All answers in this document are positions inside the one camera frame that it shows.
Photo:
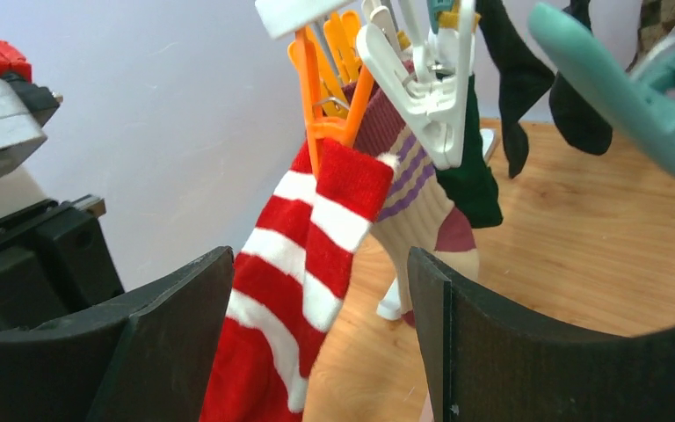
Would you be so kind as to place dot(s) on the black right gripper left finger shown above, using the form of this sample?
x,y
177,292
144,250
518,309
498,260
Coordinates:
x,y
145,355

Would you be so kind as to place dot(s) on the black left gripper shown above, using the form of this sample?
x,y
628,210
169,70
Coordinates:
x,y
54,261

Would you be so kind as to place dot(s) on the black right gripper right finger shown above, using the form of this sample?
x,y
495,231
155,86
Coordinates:
x,y
488,358

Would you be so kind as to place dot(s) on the beige purple striped sock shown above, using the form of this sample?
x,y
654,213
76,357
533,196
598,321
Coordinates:
x,y
379,128

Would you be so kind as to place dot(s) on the white oval clip hanger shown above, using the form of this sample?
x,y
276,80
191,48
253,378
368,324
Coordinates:
x,y
282,17

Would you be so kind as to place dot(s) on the white metal drying rack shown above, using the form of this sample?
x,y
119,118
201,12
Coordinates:
x,y
417,212

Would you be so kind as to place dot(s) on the dark green sock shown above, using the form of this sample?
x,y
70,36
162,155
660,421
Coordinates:
x,y
472,187

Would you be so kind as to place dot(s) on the black sock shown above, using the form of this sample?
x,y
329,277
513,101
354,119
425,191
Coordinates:
x,y
523,78

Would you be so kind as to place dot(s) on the brown argyle sock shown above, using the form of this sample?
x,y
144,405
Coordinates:
x,y
657,21

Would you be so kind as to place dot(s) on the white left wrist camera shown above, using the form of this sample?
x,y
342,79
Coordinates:
x,y
25,108

